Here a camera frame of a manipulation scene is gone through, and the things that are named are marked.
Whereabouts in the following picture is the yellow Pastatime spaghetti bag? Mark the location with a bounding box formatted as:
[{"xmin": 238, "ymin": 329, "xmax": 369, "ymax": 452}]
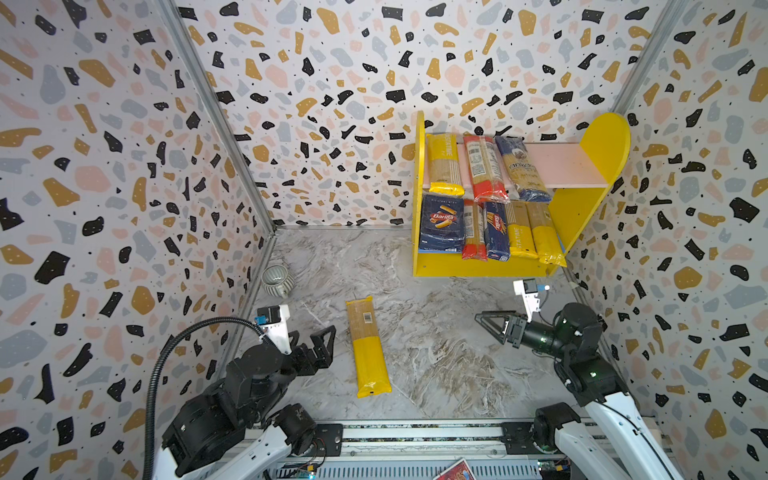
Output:
[
  {"xmin": 426, "ymin": 133, "xmax": 465, "ymax": 197},
  {"xmin": 505, "ymin": 201, "xmax": 539, "ymax": 260}
]

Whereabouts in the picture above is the blue Barilla spaghetti box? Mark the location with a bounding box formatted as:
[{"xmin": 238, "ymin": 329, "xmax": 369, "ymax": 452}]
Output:
[{"xmin": 483, "ymin": 202, "xmax": 510, "ymax": 262}]

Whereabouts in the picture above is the blue Barilla rigatoni box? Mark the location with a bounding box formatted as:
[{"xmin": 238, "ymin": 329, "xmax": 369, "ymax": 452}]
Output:
[{"xmin": 418, "ymin": 193, "xmax": 465, "ymax": 253}]

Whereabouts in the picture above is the dark blue Ankara spaghetti bag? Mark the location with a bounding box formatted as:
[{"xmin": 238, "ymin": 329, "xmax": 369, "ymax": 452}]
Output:
[{"xmin": 495, "ymin": 137, "xmax": 552, "ymax": 203}]

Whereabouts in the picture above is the red spaghetti bag with barcode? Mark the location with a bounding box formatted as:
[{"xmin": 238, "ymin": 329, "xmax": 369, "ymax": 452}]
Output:
[{"xmin": 463, "ymin": 136, "xmax": 510, "ymax": 203}]

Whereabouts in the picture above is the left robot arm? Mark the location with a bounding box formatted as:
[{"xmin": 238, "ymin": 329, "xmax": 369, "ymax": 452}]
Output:
[{"xmin": 143, "ymin": 326, "xmax": 336, "ymax": 479}]

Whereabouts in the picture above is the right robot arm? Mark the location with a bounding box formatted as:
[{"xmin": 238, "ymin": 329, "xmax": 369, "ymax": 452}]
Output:
[{"xmin": 475, "ymin": 302, "xmax": 682, "ymax": 479}]

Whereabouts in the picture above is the yellow shelf unit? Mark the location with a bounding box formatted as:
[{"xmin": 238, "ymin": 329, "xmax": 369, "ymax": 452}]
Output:
[{"xmin": 411, "ymin": 111, "xmax": 631, "ymax": 278}]

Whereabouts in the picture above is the white ribbed ceramic cup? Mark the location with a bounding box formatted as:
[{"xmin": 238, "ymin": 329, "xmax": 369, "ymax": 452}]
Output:
[{"xmin": 261, "ymin": 265, "xmax": 295, "ymax": 299}]

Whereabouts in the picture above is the red printed card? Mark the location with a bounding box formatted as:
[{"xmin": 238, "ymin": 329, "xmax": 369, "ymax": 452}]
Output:
[{"xmin": 433, "ymin": 459, "xmax": 476, "ymax": 480}]

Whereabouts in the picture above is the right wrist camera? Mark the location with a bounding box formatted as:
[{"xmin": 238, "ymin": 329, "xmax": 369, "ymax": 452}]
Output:
[{"xmin": 513, "ymin": 278, "xmax": 550, "ymax": 323}]

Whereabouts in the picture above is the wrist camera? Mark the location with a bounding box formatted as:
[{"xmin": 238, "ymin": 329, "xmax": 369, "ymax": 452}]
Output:
[
  {"xmin": 255, "ymin": 304, "xmax": 292, "ymax": 355},
  {"xmin": 513, "ymin": 278, "xmax": 550, "ymax": 323}
]

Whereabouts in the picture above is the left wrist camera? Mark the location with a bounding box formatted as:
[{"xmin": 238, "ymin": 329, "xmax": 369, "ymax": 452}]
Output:
[{"xmin": 255, "ymin": 304, "xmax": 292, "ymax": 355}]

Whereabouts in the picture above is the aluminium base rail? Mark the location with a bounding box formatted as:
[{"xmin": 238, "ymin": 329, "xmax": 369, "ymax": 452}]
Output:
[{"xmin": 197, "ymin": 418, "xmax": 679, "ymax": 480}]

